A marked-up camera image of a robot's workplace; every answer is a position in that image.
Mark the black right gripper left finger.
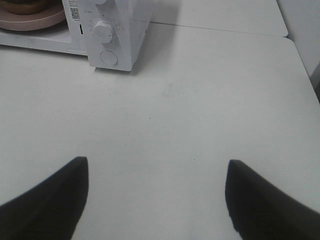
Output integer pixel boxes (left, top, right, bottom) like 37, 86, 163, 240
0, 156, 89, 240

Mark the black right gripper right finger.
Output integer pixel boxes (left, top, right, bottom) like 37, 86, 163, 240
224, 159, 320, 240

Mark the round white door button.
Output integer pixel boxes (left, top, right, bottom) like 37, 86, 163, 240
100, 50, 118, 67

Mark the pink round plate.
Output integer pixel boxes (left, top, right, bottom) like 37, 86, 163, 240
0, 0, 66, 32

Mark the burger with lettuce and tomato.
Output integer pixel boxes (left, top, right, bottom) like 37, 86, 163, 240
0, 0, 51, 15

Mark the lower white microwave knob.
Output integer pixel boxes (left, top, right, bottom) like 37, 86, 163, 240
93, 20, 116, 44

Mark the white microwave knob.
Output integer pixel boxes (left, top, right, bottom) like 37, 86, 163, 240
92, 0, 107, 5
93, 20, 116, 44

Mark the white microwave oven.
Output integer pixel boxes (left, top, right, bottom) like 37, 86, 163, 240
0, 0, 154, 72

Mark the upper white microwave knob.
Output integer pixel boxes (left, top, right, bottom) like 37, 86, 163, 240
92, 0, 107, 5

